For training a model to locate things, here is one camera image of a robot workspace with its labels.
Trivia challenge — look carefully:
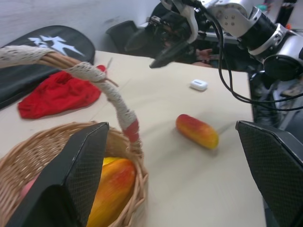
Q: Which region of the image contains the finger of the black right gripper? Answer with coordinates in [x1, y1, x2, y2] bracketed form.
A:
[149, 39, 191, 69]
[125, 28, 154, 52]

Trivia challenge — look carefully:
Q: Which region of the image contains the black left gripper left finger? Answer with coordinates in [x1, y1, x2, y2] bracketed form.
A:
[4, 122, 110, 227]

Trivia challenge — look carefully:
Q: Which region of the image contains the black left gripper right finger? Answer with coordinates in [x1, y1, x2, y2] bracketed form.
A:
[235, 120, 303, 227]

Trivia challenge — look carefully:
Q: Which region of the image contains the black chair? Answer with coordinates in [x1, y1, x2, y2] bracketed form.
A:
[106, 20, 149, 57]

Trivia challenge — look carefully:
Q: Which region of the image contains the yellow fruit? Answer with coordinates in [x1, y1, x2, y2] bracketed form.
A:
[102, 157, 119, 166]

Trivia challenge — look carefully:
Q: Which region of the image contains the white earbud case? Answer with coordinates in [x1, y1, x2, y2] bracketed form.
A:
[189, 79, 208, 91]

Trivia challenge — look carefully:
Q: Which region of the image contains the red-yellow mango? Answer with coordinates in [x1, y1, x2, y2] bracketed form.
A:
[175, 113, 219, 150]
[86, 157, 137, 227]

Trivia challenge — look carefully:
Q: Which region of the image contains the pink peach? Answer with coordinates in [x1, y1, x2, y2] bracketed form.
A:
[20, 177, 40, 201]

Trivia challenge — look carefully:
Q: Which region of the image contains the red cloth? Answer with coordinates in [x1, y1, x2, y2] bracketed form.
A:
[18, 65, 107, 120]

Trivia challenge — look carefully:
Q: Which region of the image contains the black bag with white print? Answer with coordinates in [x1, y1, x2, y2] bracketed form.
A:
[0, 25, 96, 110]

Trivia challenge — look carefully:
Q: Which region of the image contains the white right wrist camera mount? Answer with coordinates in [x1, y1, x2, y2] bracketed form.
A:
[165, 0, 199, 44]

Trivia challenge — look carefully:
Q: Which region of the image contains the wicker basket with wrapped handle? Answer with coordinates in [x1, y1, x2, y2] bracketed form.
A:
[0, 45, 149, 227]

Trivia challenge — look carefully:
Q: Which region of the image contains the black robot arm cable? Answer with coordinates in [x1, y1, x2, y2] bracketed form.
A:
[208, 14, 303, 112]

